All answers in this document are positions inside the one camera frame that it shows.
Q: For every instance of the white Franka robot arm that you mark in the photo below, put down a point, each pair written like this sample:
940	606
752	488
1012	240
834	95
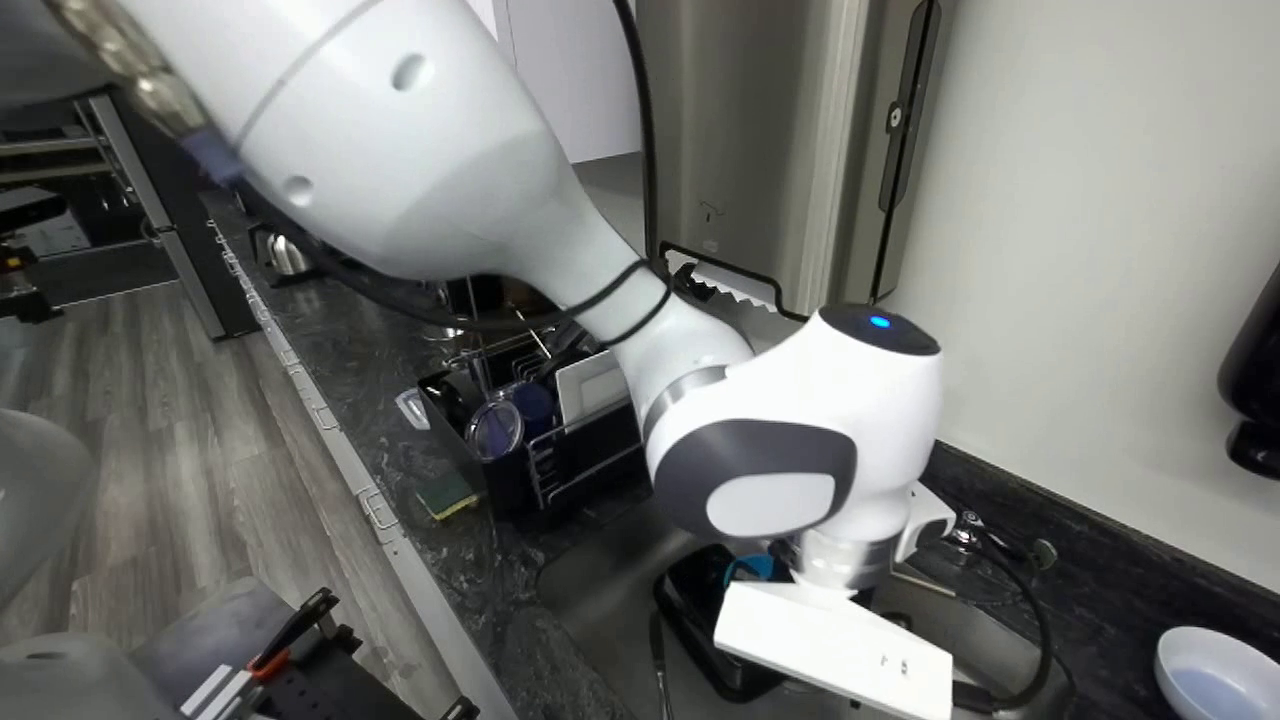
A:
466	174

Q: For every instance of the white plate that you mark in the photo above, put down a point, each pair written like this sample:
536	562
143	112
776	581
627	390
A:
589	385

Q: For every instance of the dark blue cup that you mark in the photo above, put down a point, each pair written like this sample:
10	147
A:
536	407

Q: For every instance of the black dish rack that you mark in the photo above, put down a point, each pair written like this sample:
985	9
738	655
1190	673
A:
567	461

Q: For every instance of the green yellow sponge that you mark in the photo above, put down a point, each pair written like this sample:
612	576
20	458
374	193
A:
445	496

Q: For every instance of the black square container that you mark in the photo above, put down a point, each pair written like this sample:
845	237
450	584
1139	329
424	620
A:
685	625

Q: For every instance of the stainless paper towel dispenser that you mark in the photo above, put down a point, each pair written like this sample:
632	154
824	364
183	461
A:
800	135

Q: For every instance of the steel pour-over pitcher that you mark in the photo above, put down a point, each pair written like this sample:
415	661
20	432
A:
283	255

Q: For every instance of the red black hand tool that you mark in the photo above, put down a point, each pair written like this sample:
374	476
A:
273	655

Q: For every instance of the white bowl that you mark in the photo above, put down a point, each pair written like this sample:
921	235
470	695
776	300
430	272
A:
1214	682

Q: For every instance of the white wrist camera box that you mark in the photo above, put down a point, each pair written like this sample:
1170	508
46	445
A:
842	655

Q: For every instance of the dark metal shelf frame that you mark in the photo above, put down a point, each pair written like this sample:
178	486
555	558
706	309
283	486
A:
95	255

